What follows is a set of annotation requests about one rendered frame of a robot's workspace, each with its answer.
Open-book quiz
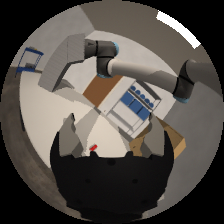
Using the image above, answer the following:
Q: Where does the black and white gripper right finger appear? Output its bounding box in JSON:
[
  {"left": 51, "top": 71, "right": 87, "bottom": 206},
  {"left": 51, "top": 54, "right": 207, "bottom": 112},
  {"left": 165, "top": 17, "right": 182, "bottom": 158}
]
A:
[{"left": 140, "top": 112, "right": 174, "bottom": 189}]

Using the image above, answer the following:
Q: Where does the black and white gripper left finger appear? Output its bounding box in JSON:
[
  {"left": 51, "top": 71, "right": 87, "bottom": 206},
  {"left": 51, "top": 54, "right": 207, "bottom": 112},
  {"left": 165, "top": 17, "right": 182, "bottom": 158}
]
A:
[{"left": 50, "top": 113, "right": 84, "bottom": 188}]

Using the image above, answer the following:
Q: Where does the tan wooden chest of drawers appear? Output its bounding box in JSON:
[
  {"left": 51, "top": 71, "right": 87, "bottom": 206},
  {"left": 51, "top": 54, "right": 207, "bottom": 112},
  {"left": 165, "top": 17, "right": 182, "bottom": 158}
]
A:
[{"left": 156, "top": 116, "right": 186, "bottom": 159}]

